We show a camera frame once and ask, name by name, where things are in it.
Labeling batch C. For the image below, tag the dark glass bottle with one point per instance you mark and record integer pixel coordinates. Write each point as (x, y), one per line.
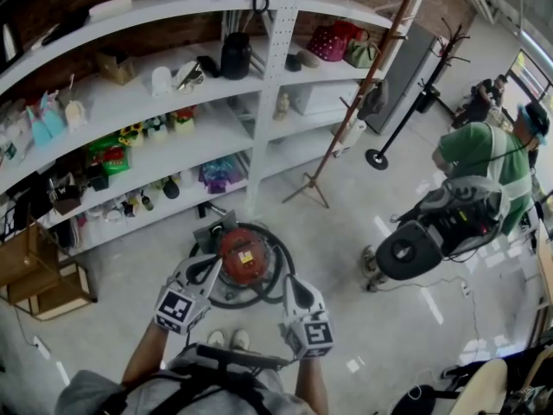
(147, 202)

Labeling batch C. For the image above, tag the white plastic jug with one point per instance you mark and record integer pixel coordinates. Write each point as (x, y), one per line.
(186, 179)

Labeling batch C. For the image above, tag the black cap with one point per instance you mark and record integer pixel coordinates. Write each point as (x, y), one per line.
(171, 188)

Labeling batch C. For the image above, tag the black flat case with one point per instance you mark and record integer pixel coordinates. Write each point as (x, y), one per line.
(208, 66)

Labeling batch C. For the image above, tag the small black box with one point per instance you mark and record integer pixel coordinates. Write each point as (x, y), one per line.
(97, 179)

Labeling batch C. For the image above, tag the black oval device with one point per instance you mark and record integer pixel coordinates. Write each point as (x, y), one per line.
(408, 253)

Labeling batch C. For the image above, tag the large framed window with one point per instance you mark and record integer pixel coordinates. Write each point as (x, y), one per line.
(533, 74)

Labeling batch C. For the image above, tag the brown leather box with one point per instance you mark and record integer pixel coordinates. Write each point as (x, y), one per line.
(67, 201)

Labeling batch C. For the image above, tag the purple foil bag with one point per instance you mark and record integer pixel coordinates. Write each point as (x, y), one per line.
(221, 174)

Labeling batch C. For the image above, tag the black chest harness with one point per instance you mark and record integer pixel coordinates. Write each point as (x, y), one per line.
(233, 353)

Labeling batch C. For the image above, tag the brown cardboard box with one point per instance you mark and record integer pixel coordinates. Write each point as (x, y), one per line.
(116, 69)

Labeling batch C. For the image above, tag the grey metal cabinet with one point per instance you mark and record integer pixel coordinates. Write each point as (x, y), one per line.
(406, 80)

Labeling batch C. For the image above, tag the red vacuum cleaner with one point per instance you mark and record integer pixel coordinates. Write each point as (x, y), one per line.
(242, 249)

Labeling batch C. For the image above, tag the black round pouch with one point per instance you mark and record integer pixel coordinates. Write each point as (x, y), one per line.
(293, 63)

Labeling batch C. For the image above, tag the round beige table black base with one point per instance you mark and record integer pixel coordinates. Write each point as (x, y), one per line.
(488, 387)

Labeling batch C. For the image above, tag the black metal coat rack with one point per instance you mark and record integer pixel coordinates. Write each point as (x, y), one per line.
(425, 89)

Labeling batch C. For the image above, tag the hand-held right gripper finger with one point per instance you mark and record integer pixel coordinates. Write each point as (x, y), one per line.
(287, 301)
(317, 301)

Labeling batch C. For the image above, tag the person's right forearm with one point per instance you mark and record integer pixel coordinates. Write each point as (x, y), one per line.
(311, 387)

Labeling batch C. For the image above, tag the white power strip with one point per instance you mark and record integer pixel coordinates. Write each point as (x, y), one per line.
(42, 347)

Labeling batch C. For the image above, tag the black jar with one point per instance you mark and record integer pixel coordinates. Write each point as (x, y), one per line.
(235, 56)

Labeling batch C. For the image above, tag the grey equipment backpack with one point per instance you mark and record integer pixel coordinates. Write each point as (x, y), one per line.
(475, 197)

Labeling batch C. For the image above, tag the red flower pot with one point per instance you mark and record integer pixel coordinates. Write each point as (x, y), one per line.
(185, 123)

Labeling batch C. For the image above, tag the metal wand with black brush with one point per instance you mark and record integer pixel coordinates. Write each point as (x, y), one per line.
(201, 210)

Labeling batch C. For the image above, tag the white flat box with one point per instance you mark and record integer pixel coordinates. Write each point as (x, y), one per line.
(111, 7)

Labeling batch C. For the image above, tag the steel electric kettle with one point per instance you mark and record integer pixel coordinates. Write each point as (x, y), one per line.
(10, 43)

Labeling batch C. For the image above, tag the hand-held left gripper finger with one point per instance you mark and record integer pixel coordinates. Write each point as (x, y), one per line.
(181, 268)
(212, 280)

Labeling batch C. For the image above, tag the grey hat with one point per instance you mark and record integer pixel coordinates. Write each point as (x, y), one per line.
(373, 100)

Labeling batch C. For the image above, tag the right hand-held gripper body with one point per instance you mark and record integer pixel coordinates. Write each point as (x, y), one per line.
(317, 333)

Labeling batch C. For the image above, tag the white metal shelving unit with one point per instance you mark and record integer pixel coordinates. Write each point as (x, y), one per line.
(207, 115)

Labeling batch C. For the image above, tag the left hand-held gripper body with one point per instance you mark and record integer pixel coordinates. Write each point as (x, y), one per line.
(175, 307)

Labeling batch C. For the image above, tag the white box appliance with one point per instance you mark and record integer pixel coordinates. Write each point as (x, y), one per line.
(326, 98)

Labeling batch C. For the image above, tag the teal rabbit-ear bottle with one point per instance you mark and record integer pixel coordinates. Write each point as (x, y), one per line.
(54, 119)
(38, 131)

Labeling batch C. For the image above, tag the pale flower pot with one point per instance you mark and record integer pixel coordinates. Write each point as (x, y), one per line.
(157, 131)

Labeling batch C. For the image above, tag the yellow drink bottle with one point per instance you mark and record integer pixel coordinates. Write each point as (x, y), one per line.
(282, 107)

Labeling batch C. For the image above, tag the person's white shoe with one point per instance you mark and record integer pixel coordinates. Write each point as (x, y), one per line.
(239, 340)
(217, 339)

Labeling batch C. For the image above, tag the cream rounded pouch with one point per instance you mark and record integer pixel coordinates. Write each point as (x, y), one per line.
(76, 117)

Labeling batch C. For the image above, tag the person's white left shoe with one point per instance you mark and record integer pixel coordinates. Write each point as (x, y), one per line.
(217, 339)

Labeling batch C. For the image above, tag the sunflower pot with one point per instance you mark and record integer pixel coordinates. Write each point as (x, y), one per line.
(134, 136)

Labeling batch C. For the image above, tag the red dotted handbag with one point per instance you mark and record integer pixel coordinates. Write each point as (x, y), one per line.
(330, 41)

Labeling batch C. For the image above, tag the green snack bag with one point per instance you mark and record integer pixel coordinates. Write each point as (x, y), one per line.
(110, 158)

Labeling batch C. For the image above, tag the brown wooden step shelf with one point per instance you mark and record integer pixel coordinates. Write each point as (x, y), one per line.
(39, 279)

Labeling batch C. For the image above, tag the brown wooden coat rack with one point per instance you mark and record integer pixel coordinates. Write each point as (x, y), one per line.
(371, 76)

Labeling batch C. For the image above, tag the person's white right shoe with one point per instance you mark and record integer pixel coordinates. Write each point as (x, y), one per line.
(239, 340)

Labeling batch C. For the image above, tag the green handbag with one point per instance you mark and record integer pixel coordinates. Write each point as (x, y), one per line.
(360, 54)

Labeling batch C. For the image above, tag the dark flat items stack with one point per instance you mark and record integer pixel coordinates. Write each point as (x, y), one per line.
(68, 234)

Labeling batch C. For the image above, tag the person's left forearm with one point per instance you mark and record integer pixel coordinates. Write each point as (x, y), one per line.
(144, 353)

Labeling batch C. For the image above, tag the white and silver gadget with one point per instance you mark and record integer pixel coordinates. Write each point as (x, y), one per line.
(188, 78)

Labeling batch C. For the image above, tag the tan oval hat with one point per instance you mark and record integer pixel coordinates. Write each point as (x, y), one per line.
(309, 59)

